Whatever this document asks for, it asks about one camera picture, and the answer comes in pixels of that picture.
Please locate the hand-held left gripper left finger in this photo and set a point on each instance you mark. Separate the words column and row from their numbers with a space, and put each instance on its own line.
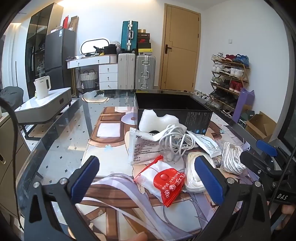
column 85, row 179

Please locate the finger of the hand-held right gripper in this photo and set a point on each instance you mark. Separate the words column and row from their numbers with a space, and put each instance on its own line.
column 253, row 161
column 267, row 147

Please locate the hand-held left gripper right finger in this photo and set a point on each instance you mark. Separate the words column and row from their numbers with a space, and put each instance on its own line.
column 208, row 180

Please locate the white green medicine pouch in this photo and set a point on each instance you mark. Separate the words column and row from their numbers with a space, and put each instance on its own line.
column 141, row 148
column 209, row 144

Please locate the red white glue packet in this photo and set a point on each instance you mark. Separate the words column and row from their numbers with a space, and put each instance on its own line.
column 166, row 185

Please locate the black cardboard box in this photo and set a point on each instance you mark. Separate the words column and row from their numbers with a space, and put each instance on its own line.
column 194, row 120

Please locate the person's right hand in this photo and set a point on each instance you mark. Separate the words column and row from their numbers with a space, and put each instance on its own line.
column 288, row 210

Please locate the person's left hand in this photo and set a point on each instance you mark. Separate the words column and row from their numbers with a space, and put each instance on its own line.
column 138, row 236

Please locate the open cardboard box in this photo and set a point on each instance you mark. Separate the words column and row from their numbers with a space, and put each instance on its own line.
column 259, row 125

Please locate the printed desk mat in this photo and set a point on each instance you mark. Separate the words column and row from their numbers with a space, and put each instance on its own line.
column 108, row 201

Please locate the purple bag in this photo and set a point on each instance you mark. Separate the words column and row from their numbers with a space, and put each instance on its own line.
column 242, row 104

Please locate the white foam piece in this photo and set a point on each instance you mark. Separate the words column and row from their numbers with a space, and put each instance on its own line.
column 150, row 122

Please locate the wooden shoe rack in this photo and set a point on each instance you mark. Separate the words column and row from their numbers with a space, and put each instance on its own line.
column 246, row 67

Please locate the white black sneakers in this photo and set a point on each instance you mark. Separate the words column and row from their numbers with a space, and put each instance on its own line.
column 201, row 94

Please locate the beige cabinet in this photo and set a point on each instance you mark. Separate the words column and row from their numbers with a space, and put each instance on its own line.
column 7, row 143

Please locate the grey coffee table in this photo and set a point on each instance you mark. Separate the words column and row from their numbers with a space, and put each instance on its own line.
column 46, row 102

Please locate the rows of shoes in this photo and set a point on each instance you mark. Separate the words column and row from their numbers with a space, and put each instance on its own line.
column 240, row 59

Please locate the woven basket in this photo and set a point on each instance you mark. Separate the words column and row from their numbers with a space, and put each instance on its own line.
column 87, row 81

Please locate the white electric kettle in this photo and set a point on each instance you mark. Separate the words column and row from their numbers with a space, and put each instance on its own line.
column 42, row 89

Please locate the white drawer unit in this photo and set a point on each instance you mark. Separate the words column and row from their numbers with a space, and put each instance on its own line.
column 108, row 76

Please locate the dark cloth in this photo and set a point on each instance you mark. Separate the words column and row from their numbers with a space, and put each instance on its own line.
column 11, row 95

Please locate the white suitcase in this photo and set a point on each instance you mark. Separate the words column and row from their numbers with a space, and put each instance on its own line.
column 126, row 71

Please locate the white dressing table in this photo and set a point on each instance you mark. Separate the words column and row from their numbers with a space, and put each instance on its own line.
column 92, row 61

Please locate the silver suitcase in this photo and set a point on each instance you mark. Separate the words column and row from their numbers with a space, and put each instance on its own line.
column 145, row 71

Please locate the black refrigerator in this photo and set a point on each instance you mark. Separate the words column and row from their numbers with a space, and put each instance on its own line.
column 57, row 51

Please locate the black round box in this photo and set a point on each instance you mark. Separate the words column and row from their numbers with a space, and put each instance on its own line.
column 109, row 49

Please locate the wooden door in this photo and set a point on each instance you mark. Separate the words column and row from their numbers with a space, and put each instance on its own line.
column 180, row 46

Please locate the oval mirror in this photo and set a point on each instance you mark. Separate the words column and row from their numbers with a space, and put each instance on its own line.
column 92, row 45

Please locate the stack of shoe boxes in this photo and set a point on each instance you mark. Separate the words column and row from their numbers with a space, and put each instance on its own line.
column 144, row 46

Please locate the teal suitcase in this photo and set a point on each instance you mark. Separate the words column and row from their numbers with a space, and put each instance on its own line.
column 128, row 34

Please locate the flat brown cardboard box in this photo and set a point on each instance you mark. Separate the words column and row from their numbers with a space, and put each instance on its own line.
column 73, row 23

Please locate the red box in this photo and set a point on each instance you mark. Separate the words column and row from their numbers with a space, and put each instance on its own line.
column 66, row 23

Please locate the black glass cabinet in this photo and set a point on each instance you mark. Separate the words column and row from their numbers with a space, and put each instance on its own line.
column 34, row 27

